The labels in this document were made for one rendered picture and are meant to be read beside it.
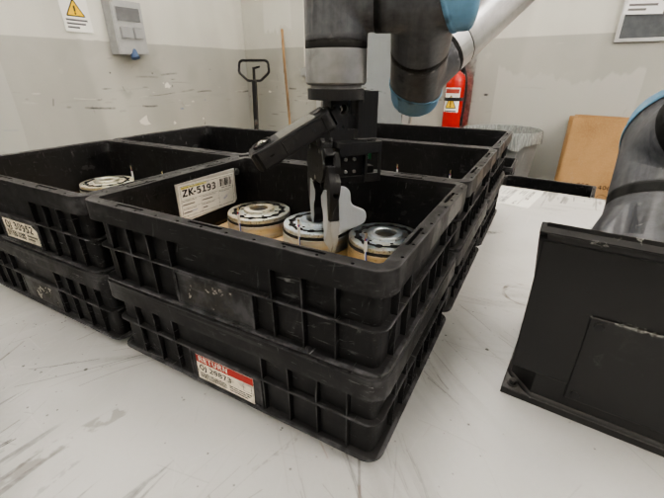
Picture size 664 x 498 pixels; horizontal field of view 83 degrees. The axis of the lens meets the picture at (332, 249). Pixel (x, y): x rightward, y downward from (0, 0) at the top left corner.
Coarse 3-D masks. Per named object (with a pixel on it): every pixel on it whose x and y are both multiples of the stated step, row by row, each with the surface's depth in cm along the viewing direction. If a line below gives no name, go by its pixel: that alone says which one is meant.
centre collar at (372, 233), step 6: (372, 228) 53; (378, 228) 54; (384, 228) 54; (390, 228) 54; (396, 228) 53; (372, 234) 51; (396, 234) 51; (402, 234) 52; (378, 240) 51; (384, 240) 50; (390, 240) 50; (396, 240) 51
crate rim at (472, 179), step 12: (408, 144) 83; (420, 144) 81; (432, 144) 80; (444, 144) 80; (492, 156) 69; (480, 168) 60; (456, 180) 53; (468, 180) 53; (480, 180) 61; (468, 192) 54
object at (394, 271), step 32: (128, 192) 49; (128, 224) 42; (160, 224) 39; (192, 224) 37; (448, 224) 44; (224, 256) 36; (256, 256) 34; (288, 256) 32; (320, 256) 31; (416, 256) 33; (352, 288) 30; (384, 288) 29
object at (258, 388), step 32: (128, 288) 48; (128, 320) 52; (160, 320) 49; (192, 320) 43; (160, 352) 52; (192, 352) 47; (224, 352) 44; (256, 352) 40; (288, 352) 37; (416, 352) 46; (256, 384) 43; (288, 384) 40; (320, 384) 38; (352, 384) 34; (384, 384) 34; (288, 416) 43; (320, 416) 40; (352, 416) 37; (384, 416) 37; (352, 448) 39; (384, 448) 39
